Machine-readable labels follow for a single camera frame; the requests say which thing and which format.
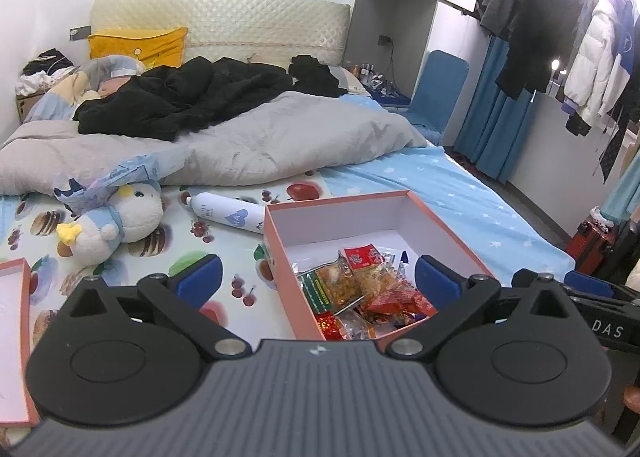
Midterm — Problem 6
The blue printed plastic bag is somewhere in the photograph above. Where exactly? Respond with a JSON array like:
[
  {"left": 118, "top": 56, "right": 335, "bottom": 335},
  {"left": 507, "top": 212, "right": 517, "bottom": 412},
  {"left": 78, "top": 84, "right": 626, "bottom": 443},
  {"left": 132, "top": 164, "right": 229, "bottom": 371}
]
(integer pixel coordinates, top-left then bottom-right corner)
[{"left": 54, "top": 153, "right": 163, "bottom": 212}]

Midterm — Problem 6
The pink box lid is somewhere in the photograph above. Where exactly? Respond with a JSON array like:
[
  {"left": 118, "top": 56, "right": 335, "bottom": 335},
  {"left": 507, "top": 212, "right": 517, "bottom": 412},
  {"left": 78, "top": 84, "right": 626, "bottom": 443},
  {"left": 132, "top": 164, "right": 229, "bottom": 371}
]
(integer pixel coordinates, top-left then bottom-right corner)
[{"left": 0, "top": 258, "right": 41, "bottom": 425}]

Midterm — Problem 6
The white blue puffer jacket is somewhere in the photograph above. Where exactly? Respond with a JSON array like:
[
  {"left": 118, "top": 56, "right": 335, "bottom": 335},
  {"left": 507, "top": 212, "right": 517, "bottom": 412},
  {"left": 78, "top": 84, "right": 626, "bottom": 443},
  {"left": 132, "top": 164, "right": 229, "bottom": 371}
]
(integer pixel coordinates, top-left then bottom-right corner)
[{"left": 562, "top": 0, "right": 640, "bottom": 130}]

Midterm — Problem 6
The white bottle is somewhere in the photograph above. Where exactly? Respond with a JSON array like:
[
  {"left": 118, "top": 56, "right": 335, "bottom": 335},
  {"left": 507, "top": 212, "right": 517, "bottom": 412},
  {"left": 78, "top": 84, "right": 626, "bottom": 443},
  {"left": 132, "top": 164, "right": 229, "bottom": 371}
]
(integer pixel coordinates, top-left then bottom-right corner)
[{"left": 179, "top": 191, "right": 268, "bottom": 235}]

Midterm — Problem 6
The red suitcase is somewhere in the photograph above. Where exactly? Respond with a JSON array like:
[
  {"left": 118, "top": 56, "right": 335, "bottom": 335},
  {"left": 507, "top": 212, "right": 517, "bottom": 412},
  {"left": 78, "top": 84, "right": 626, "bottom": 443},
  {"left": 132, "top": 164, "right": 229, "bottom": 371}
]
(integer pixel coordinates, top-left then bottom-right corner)
[{"left": 566, "top": 219, "right": 628, "bottom": 278}]

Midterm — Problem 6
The blue chair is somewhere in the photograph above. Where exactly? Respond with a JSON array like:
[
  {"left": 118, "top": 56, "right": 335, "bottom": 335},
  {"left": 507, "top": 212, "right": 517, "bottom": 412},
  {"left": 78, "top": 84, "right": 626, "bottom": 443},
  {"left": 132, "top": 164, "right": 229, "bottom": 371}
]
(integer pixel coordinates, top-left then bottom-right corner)
[{"left": 400, "top": 49, "right": 471, "bottom": 145}]

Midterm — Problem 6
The green edged snack packet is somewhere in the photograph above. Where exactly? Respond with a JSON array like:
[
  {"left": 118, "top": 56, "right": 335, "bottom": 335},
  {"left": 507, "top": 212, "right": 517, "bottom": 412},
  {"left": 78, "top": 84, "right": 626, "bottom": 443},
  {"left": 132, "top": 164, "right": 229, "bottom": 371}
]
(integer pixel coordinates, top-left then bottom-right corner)
[{"left": 299, "top": 264, "right": 366, "bottom": 315}]

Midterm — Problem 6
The cream quilted headboard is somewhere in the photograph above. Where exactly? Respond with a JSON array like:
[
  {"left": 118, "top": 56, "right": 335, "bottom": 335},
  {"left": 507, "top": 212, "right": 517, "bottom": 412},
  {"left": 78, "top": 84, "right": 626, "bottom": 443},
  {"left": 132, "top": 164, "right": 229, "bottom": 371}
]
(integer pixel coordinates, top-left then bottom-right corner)
[{"left": 90, "top": 0, "right": 352, "bottom": 68}]

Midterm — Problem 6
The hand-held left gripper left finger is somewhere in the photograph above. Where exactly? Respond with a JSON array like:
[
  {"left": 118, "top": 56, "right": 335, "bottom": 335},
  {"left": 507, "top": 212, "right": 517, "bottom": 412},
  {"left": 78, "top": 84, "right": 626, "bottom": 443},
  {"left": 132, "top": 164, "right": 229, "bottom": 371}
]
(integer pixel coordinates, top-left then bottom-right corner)
[{"left": 65, "top": 254, "right": 251, "bottom": 358}]

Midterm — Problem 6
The black hanging coat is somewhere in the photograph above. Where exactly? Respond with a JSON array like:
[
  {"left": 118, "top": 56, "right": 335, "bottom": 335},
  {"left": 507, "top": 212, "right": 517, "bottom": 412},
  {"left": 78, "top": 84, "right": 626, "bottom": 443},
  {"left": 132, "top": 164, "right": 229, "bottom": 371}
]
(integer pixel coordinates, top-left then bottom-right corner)
[{"left": 495, "top": 0, "right": 586, "bottom": 100}]

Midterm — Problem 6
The red crinkled snack packet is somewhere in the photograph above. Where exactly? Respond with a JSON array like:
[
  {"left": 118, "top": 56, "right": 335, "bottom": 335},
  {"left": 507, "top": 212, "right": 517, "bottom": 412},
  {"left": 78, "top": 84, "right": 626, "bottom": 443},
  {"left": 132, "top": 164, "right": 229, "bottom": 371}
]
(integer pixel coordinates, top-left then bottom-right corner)
[{"left": 360, "top": 287, "right": 436, "bottom": 325}]

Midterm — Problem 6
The yellow pillow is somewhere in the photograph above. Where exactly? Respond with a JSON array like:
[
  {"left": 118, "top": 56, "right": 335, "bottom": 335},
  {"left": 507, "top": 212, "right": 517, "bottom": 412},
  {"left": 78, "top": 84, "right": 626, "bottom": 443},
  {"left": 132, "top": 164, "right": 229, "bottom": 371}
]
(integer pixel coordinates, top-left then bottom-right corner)
[{"left": 88, "top": 27, "right": 190, "bottom": 72}]

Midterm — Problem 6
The light blue cloth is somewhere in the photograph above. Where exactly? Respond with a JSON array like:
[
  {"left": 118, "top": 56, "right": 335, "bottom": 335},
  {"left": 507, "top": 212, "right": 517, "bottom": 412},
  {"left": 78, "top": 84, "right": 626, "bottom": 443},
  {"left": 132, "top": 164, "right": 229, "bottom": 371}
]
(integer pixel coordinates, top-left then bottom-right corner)
[{"left": 597, "top": 152, "right": 640, "bottom": 222}]

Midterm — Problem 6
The blue curtain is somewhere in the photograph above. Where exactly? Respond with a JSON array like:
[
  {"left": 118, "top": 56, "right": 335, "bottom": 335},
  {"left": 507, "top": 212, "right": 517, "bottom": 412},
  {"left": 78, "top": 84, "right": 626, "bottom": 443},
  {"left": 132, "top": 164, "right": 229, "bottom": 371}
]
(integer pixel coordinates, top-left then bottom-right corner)
[{"left": 452, "top": 34, "right": 538, "bottom": 182}]

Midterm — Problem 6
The row of cosmetic bottles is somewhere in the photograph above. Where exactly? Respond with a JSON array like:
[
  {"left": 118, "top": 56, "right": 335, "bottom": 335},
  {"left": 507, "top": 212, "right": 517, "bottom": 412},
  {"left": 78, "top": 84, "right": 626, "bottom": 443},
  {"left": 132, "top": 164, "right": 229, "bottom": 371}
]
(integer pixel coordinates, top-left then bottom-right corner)
[{"left": 352, "top": 62, "right": 396, "bottom": 88}]

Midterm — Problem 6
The small red white snack packet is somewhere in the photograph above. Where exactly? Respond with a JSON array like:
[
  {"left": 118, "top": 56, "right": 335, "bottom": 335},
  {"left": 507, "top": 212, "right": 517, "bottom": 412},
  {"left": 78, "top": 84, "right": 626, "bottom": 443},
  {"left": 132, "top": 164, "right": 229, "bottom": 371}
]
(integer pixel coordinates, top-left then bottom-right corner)
[{"left": 342, "top": 243, "right": 386, "bottom": 270}]

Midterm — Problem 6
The fruit printed mat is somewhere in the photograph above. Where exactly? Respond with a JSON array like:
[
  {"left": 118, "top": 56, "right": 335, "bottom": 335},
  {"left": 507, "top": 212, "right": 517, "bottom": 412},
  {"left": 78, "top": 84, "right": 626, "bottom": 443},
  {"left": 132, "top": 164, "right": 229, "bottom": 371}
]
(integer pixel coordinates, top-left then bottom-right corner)
[{"left": 0, "top": 169, "right": 333, "bottom": 438}]

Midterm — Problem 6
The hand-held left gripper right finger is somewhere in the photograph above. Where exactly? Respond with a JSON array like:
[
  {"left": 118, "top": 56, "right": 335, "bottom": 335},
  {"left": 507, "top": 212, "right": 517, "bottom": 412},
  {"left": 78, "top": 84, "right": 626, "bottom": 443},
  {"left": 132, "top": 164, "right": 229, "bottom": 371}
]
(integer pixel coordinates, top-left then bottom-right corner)
[{"left": 387, "top": 256, "right": 571, "bottom": 358}]

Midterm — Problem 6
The pink cardboard box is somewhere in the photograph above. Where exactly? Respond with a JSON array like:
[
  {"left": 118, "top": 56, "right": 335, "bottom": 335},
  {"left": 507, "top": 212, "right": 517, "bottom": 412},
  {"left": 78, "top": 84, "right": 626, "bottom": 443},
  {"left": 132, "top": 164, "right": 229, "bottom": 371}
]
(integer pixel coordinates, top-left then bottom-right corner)
[{"left": 263, "top": 190, "right": 498, "bottom": 353}]

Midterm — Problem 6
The red foil snack packet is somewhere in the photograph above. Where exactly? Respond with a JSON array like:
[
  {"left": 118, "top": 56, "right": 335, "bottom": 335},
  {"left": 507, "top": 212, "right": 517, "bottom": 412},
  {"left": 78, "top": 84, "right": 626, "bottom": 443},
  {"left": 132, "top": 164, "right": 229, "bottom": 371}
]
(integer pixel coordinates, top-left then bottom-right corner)
[{"left": 315, "top": 312, "right": 346, "bottom": 340}]

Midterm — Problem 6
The pile of clothes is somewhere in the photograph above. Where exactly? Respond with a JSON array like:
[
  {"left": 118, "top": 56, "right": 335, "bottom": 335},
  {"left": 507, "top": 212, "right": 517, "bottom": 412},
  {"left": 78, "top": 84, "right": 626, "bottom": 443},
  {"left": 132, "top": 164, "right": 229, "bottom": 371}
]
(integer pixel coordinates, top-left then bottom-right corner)
[{"left": 15, "top": 48, "right": 76, "bottom": 96}]

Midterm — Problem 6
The large black clothing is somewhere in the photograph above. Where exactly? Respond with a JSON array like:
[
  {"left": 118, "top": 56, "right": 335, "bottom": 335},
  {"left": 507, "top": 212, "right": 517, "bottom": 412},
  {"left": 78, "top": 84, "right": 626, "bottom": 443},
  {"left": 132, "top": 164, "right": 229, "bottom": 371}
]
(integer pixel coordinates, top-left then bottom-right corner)
[{"left": 72, "top": 57, "right": 296, "bottom": 142}]

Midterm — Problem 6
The grey blanket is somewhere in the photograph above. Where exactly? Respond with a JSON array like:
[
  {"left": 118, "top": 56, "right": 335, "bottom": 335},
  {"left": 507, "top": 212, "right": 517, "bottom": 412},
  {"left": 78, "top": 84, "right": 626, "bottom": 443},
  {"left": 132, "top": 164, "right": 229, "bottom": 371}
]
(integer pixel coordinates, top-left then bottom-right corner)
[{"left": 0, "top": 91, "right": 428, "bottom": 198}]

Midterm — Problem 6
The brown cardboard box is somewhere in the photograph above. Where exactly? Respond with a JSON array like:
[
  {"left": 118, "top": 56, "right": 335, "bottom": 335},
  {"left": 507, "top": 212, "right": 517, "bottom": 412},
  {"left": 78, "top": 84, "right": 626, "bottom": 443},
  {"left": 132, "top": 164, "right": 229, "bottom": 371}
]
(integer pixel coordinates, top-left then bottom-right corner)
[{"left": 15, "top": 89, "right": 48, "bottom": 125}]

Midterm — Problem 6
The small black garment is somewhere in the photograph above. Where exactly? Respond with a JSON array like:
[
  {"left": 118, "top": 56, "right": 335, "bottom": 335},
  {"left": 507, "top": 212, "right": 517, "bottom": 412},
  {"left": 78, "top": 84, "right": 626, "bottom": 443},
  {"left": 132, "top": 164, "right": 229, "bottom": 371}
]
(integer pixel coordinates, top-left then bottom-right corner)
[{"left": 288, "top": 54, "right": 346, "bottom": 98}]

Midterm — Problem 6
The cartoon printed pillow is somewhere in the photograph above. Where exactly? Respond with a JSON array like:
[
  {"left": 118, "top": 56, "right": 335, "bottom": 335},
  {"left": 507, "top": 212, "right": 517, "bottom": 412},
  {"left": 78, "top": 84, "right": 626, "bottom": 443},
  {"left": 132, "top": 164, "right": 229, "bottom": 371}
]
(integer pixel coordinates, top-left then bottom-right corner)
[{"left": 22, "top": 54, "right": 148, "bottom": 125}]

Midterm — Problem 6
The blue tray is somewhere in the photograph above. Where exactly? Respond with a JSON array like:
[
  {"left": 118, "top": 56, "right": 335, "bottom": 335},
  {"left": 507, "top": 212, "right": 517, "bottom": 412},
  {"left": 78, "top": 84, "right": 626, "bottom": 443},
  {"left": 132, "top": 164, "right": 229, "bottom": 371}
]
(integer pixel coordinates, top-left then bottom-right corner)
[{"left": 370, "top": 84, "right": 413, "bottom": 110}]

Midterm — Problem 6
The plush duck toy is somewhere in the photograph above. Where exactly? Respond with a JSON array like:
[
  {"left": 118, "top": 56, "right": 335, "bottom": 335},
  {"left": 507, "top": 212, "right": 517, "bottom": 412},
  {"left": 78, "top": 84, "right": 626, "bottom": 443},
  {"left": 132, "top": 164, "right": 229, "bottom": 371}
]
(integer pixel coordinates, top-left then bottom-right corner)
[{"left": 56, "top": 179, "right": 166, "bottom": 268}]

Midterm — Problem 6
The clear dried meat snack packet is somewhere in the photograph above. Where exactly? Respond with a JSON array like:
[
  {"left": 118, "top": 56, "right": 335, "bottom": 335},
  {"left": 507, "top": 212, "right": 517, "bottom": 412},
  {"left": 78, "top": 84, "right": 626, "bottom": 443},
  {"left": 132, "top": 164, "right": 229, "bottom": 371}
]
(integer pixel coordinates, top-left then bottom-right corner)
[{"left": 337, "top": 309, "right": 386, "bottom": 340}]

